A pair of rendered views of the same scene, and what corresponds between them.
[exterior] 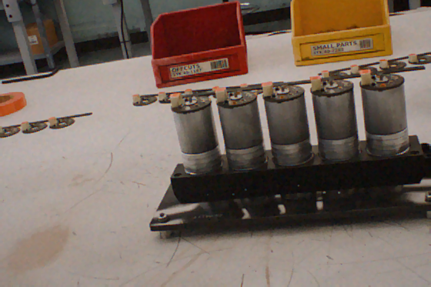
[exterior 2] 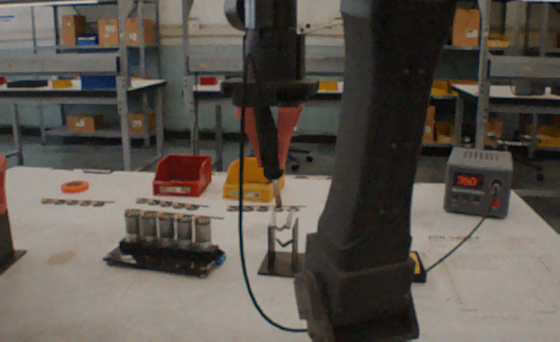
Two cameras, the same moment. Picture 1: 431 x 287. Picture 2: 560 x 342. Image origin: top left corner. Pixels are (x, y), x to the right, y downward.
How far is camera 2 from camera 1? 41 cm
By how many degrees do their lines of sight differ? 6
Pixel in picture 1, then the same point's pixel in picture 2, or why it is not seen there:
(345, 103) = (186, 226)
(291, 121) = (165, 229)
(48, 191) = (76, 236)
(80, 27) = (174, 120)
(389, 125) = (200, 238)
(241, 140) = (146, 232)
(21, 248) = (55, 256)
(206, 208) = (126, 256)
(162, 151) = not seen: hidden behind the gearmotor
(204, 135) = (133, 227)
